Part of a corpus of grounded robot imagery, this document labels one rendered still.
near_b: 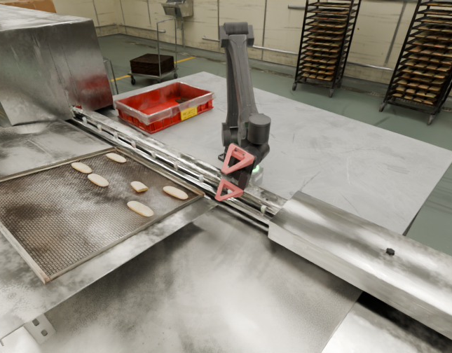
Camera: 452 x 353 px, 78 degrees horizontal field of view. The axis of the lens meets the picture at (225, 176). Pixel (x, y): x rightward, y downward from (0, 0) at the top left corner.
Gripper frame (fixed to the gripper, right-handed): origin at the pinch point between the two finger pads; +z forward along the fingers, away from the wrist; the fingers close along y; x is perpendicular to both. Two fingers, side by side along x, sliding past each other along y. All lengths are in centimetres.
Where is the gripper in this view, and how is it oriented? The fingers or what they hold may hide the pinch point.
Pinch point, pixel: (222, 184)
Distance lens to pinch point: 66.5
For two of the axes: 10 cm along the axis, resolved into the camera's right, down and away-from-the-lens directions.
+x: -8.2, -5.0, 2.9
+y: -1.7, 6.9, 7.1
